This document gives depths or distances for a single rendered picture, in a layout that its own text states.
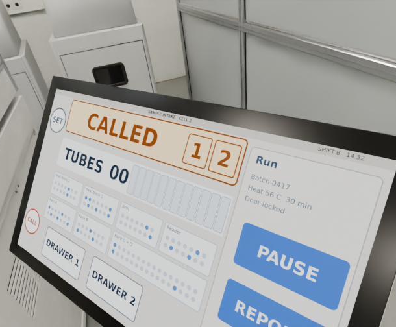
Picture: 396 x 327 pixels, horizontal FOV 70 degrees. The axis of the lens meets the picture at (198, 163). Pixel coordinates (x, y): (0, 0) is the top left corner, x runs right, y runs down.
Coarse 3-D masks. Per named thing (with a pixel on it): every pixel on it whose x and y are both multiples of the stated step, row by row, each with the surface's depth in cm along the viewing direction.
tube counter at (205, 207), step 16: (112, 160) 39; (128, 160) 38; (112, 176) 39; (128, 176) 37; (144, 176) 36; (160, 176) 35; (128, 192) 37; (144, 192) 36; (160, 192) 34; (176, 192) 33; (192, 192) 32; (208, 192) 31; (160, 208) 34; (176, 208) 33; (192, 208) 32; (208, 208) 31; (224, 208) 30; (208, 224) 31; (224, 224) 30
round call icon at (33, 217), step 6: (30, 210) 47; (36, 210) 46; (30, 216) 47; (36, 216) 46; (24, 222) 48; (30, 222) 47; (36, 222) 46; (24, 228) 47; (30, 228) 47; (36, 228) 46; (30, 234) 46; (36, 234) 46
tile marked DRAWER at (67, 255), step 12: (48, 228) 44; (48, 240) 44; (60, 240) 43; (48, 252) 44; (60, 252) 42; (72, 252) 41; (84, 252) 40; (60, 264) 42; (72, 264) 41; (72, 276) 41
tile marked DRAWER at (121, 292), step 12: (96, 264) 39; (108, 264) 37; (96, 276) 38; (108, 276) 37; (120, 276) 36; (96, 288) 38; (108, 288) 37; (120, 288) 36; (132, 288) 35; (108, 300) 37; (120, 300) 36; (132, 300) 35; (120, 312) 36; (132, 312) 35
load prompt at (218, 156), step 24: (72, 120) 44; (96, 120) 41; (120, 120) 39; (144, 120) 37; (120, 144) 38; (144, 144) 36; (168, 144) 35; (192, 144) 33; (216, 144) 31; (240, 144) 30; (192, 168) 33; (216, 168) 31; (240, 168) 30
